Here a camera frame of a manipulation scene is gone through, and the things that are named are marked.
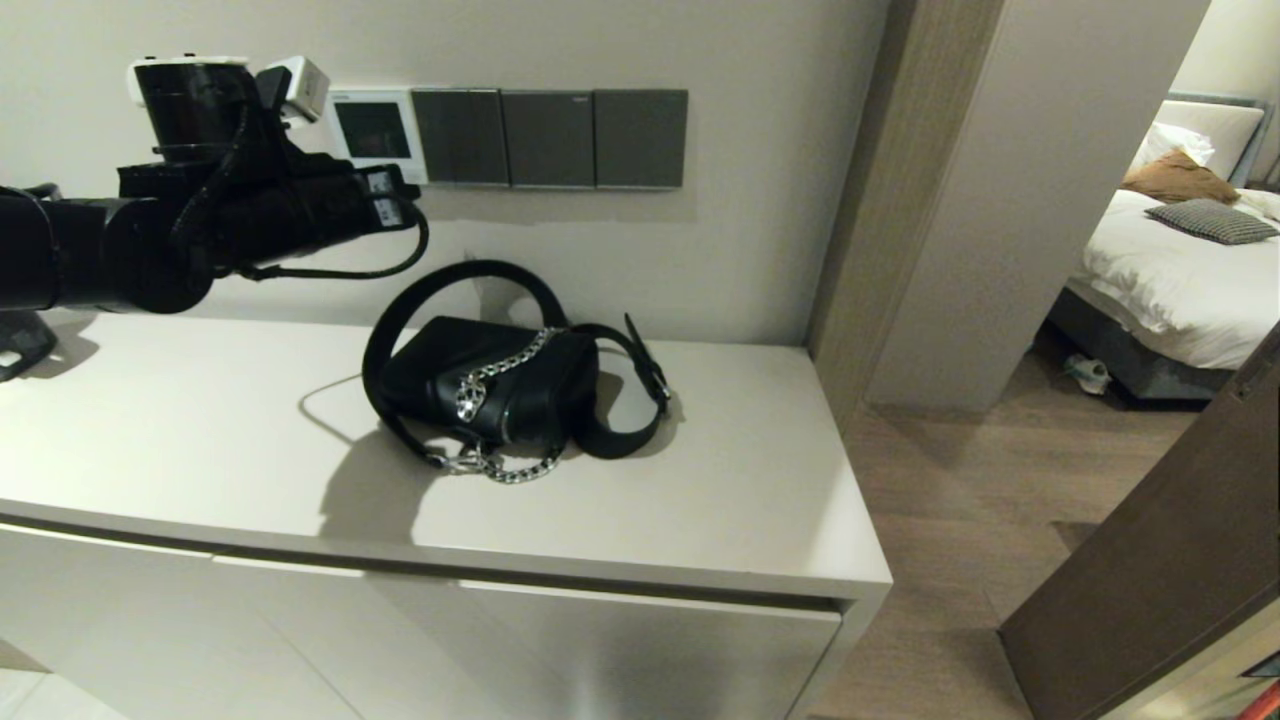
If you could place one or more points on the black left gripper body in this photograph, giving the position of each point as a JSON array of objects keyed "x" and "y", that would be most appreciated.
[{"x": 295, "y": 205}]

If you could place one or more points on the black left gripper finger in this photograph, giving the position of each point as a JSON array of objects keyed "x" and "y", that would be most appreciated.
[
  {"x": 385, "y": 212},
  {"x": 380, "y": 183}
]

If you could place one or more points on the white wall thermostat panel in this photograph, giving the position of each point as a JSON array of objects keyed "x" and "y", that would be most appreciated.
[{"x": 385, "y": 130}]

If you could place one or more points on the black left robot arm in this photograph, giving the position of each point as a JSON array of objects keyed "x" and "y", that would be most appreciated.
[{"x": 80, "y": 250}]

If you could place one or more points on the white cabinet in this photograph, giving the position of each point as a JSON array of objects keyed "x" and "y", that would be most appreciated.
[{"x": 200, "y": 440}]

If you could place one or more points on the black curved object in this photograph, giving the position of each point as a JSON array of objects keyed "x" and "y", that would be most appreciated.
[{"x": 20, "y": 345}]

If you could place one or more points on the white cabinet door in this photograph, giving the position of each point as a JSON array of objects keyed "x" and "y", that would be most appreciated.
[
  {"x": 560, "y": 660},
  {"x": 120, "y": 625}
]

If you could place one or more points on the wood veneer door jamb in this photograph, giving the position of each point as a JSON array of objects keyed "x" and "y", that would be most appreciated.
[{"x": 880, "y": 200}]

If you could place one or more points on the white slipper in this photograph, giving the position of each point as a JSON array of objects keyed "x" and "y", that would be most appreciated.
[{"x": 1088, "y": 375}]

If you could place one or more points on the bed with grey headboard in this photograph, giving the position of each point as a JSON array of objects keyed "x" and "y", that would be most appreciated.
[{"x": 1150, "y": 360}]

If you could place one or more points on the small white pillow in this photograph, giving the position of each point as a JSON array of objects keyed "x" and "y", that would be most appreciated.
[{"x": 1165, "y": 142}]

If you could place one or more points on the white duvet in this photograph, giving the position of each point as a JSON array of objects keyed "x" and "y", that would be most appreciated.
[{"x": 1170, "y": 287}]

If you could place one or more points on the brown cushion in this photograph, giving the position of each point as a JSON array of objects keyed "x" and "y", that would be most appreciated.
[{"x": 1178, "y": 180}]

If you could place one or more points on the houndstooth patterned cushion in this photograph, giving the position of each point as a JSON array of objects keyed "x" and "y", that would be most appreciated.
[{"x": 1210, "y": 221}]

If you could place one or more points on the large white pillow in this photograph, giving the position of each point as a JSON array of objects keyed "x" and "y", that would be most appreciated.
[{"x": 1225, "y": 125}]

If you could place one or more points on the dark brown door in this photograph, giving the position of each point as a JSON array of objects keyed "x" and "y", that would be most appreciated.
[{"x": 1150, "y": 580}]

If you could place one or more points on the red object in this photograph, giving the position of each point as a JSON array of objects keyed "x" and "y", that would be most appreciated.
[{"x": 1268, "y": 708}]

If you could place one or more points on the grey triple rocker wall switch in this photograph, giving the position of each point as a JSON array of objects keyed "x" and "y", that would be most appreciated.
[{"x": 460, "y": 137}]

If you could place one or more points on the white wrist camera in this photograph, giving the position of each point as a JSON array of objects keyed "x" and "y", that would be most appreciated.
[{"x": 297, "y": 88}]

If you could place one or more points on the grey single wall switch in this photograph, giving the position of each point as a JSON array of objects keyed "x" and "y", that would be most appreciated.
[
  {"x": 548, "y": 139},
  {"x": 640, "y": 139}
]

